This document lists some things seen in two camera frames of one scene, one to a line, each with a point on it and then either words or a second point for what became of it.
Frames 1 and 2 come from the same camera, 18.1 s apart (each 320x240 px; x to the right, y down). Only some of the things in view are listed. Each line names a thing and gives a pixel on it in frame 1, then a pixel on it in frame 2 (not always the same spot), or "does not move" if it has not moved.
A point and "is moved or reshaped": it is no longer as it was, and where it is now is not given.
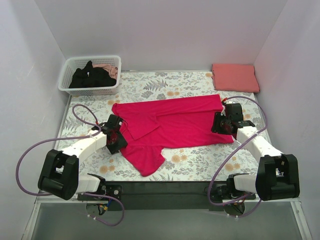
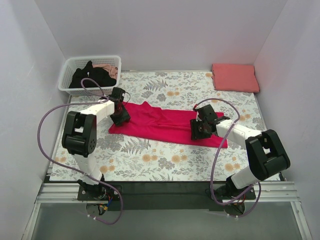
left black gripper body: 120,144 to 122,117
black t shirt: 90,76 does not move
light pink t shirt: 112,71 does not move
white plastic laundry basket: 72,63 does not move
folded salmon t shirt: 235,77 does not move
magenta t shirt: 151,126 is moved or reshaped
